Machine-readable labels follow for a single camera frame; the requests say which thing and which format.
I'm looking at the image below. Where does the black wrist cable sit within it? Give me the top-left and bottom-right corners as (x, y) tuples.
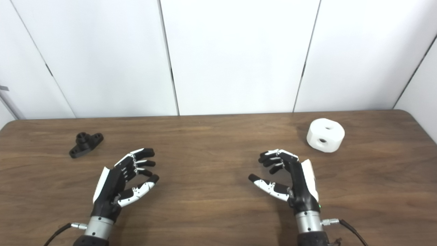
(321, 218), (369, 246)
(43, 222), (88, 246)

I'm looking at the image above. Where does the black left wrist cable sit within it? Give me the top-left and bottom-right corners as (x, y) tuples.
(43, 222), (88, 246)

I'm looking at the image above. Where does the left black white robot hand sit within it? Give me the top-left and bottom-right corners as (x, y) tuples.
(92, 148), (160, 223)

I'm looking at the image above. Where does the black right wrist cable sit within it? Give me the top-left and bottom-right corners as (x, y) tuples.
(321, 218), (369, 246)

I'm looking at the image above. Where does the black flanged holder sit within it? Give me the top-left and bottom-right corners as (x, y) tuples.
(69, 132), (104, 159)

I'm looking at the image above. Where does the round white plastic piece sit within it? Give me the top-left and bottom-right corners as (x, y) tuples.
(306, 118), (345, 153)

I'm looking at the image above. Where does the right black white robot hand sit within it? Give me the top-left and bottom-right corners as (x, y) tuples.
(248, 149), (321, 215)

